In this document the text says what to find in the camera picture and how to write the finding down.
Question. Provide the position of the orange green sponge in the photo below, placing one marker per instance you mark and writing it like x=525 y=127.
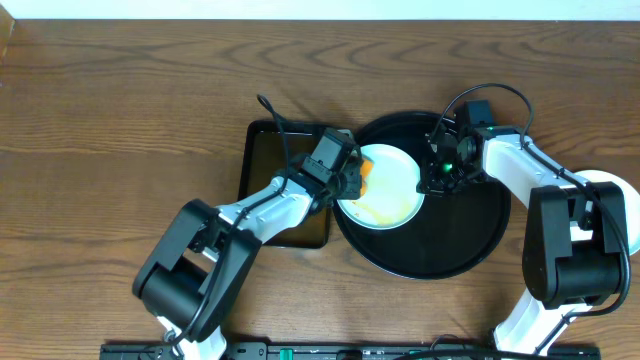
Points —
x=365 y=170

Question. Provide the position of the light blue plate with stains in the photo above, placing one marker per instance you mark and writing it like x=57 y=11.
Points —
x=391 y=199

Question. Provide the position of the black rectangular tray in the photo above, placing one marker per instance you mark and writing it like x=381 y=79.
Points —
x=264 y=156

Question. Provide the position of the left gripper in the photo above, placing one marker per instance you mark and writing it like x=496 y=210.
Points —
x=346 y=174

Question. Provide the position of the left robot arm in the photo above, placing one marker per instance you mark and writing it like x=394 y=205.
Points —
x=192 y=278

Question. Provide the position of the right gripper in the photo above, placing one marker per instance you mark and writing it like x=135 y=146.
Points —
x=429 y=184

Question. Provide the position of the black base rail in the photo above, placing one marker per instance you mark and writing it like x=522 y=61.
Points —
x=263 y=351

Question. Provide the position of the round black tray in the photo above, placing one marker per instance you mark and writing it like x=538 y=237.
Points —
x=449 y=235

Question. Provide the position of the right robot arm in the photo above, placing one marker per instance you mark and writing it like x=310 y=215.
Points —
x=581 y=229

